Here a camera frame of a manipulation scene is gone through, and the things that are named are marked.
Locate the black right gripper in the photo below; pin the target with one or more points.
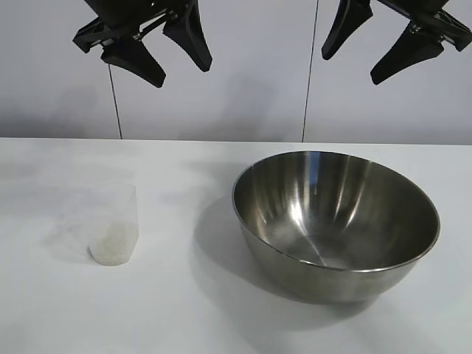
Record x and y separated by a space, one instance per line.
424 13

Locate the clear plastic measuring cup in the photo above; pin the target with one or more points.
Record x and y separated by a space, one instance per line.
129 210

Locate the white rice grains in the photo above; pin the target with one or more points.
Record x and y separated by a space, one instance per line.
112 247

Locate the stainless steel mixing bowl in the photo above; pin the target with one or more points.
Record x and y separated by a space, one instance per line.
295 280

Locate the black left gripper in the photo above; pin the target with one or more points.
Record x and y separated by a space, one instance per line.
121 16

